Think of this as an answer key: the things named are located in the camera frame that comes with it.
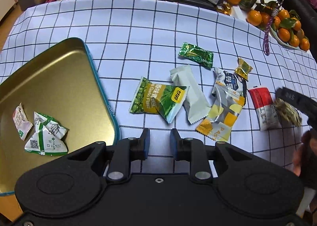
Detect plain white snack packet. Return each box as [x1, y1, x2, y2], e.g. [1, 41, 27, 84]
[170, 65, 211, 124]

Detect gold wrapped candy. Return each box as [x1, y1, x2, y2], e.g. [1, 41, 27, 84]
[235, 57, 253, 81]

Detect gold metal tin tray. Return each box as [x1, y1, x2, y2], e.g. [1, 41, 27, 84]
[1, 37, 121, 196]

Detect green pea snack packet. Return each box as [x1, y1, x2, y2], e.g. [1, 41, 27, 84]
[130, 77, 189, 124]

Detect plate of oranges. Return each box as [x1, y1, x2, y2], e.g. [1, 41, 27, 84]
[246, 7, 310, 52]

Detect blue white snack packet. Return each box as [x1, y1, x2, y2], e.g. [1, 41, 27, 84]
[213, 68, 247, 97]

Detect purple lanyard strap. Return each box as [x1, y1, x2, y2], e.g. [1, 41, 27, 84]
[263, 0, 285, 57]

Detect yellow white pastry packet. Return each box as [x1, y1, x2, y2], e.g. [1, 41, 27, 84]
[196, 84, 245, 141]

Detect green white triangular packet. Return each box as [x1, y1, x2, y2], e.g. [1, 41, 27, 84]
[24, 112, 68, 156]

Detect red white snack packet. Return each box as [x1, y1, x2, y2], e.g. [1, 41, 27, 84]
[248, 86, 279, 131]

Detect small pink white packet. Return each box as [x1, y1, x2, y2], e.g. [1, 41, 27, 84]
[12, 103, 33, 141]

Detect dark green candy wrapper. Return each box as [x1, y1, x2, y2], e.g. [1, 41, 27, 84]
[178, 42, 213, 69]

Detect white blue checked tablecloth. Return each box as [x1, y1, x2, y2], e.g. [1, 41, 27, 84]
[1, 0, 316, 173]

